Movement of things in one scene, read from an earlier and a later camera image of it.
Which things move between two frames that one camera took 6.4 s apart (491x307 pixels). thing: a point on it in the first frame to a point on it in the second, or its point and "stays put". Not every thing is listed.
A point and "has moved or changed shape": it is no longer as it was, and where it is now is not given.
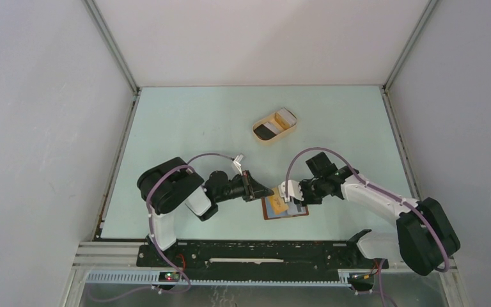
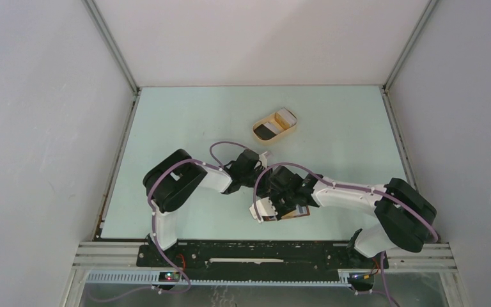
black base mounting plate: [257, 256] stays put
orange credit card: [278, 203] has moved or changed shape
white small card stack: [270, 126] stays put
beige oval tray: [271, 118] stays put
